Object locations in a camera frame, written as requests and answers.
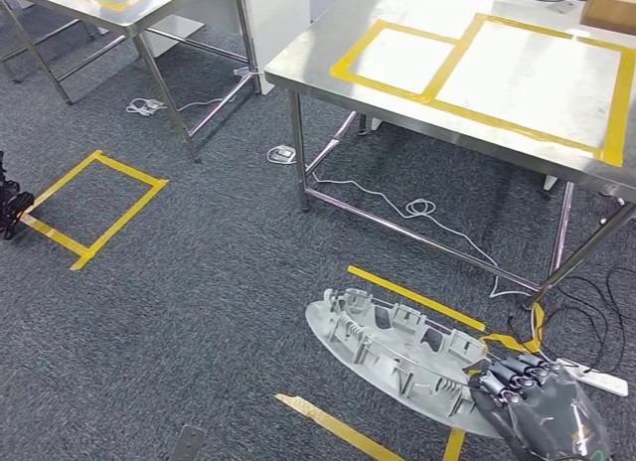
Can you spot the yellow floor tape square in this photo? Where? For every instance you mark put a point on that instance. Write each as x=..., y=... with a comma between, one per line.
x=412, y=297
x=121, y=222

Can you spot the brown cardboard box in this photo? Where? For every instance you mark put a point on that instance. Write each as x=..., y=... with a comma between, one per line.
x=611, y=7

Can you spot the grey plastic wheel hubcap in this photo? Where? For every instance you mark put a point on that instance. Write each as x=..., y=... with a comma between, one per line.
x=388, y=359

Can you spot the stainless steel workbench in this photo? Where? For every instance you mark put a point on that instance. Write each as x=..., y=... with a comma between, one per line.
x=407, y=4

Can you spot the yellow workbench tape outline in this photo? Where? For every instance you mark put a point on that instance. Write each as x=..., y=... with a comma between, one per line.
x=620, y=116

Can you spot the stainless steel table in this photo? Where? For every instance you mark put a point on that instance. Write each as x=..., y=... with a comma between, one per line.
x=164, y=0

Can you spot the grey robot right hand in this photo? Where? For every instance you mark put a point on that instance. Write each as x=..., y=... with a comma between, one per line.
x=536, y=412

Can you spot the white power strip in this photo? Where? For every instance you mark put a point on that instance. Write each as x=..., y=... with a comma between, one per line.
x=601, y=381

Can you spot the white socket adaptor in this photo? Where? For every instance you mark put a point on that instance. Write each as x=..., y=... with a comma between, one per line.
x=283, y=154

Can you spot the black plastic object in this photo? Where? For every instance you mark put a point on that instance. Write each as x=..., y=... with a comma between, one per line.
x=12, y=208

